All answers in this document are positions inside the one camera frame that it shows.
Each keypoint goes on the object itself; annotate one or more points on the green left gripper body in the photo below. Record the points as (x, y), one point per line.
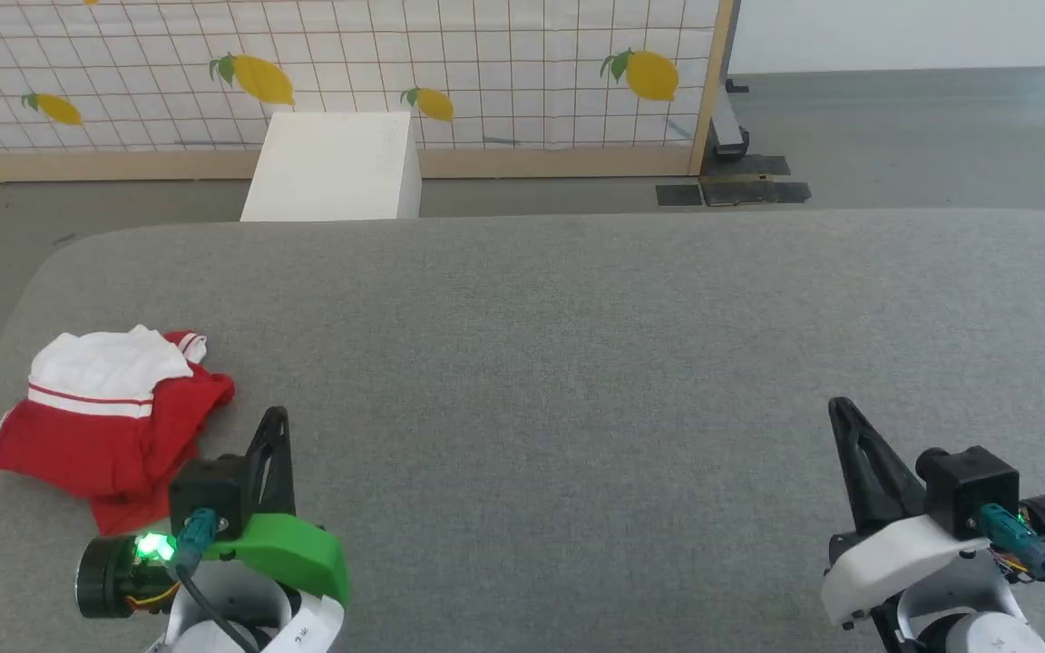
(287, 553)

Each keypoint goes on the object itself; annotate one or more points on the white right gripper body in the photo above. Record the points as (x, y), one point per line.
(903, 558)

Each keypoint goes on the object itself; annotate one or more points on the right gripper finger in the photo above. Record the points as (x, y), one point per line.
(846, 481)
(890, 481)

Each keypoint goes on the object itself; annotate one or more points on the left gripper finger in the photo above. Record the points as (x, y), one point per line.
(286, 472)
(258, 472)

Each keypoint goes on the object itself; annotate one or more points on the red and white garment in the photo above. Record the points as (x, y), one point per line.
(105, 435)

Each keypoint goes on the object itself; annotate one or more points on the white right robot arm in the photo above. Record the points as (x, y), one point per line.
(985, 635)

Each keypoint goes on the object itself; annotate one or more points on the white box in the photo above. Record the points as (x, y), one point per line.
(332, 168)

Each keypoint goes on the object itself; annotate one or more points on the large black floor mat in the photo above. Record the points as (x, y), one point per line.
(754, 186)

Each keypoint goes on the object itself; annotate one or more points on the small black floor mat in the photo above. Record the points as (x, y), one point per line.
(678, 195)

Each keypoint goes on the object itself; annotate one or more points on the grey metal screen foot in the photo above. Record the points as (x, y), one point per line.
(727, 131)

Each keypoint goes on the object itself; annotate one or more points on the lemon print partition screen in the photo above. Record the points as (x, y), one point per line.
(504, 82)

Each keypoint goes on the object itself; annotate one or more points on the large white partition panel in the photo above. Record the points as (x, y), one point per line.
(913, 32)

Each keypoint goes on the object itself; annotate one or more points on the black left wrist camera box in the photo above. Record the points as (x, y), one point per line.
(205, 494)

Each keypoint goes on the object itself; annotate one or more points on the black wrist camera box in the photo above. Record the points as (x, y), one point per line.
(205, 494)
(967, 490)

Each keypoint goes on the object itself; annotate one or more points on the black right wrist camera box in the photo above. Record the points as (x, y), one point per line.
(967, 490)

